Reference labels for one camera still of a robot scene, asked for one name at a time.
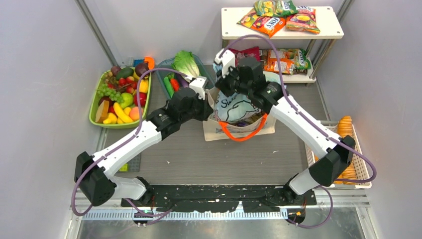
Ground red apple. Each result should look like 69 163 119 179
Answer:
133 92 148 107

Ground peach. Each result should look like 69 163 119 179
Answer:
129 107 143 121

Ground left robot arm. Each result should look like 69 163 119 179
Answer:
75 88 213 206

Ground orange Fox's snack bag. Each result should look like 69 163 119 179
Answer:
237 9 286 38

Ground stack of round crackers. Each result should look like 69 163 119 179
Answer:
337 116 353 138

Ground dark purple fruit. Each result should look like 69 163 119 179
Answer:
135 62 149 79

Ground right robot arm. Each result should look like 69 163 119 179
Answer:
214 52 356 195

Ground white plastic basket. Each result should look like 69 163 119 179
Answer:
305 120 372 189

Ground green grapes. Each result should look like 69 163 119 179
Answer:
97 83 121 102

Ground yellow orange snack bag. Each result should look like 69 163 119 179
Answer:
286 5 320 34

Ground white two-tier shelf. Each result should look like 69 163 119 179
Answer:
221 6 344 84

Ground green lettuce head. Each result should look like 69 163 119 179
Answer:
172 50 200 78

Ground yellow banana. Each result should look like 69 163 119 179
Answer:
113 102 133 123

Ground green cucumber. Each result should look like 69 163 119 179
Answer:
163 77 174 98

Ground green apple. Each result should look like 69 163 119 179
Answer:
118 93 133 109

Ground beige canvas tote bag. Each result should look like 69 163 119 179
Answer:
203 88 276 142

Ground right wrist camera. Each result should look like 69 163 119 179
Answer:
213 49 235 78

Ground teal vegetable tray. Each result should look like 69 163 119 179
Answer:
156 50 215 99

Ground red chili pepper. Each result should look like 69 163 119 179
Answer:
170 78 181 92

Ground pink Real snack bag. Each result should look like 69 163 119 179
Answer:
229 46 260 65

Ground avocado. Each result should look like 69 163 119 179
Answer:
115 67 134 80

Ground orange green snack bag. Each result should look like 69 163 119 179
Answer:
263 48 312 75

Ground light blue plastic bag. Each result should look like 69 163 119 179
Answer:
212 86 264 125

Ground grey lego baseplate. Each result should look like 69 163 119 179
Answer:
119 154 141 173

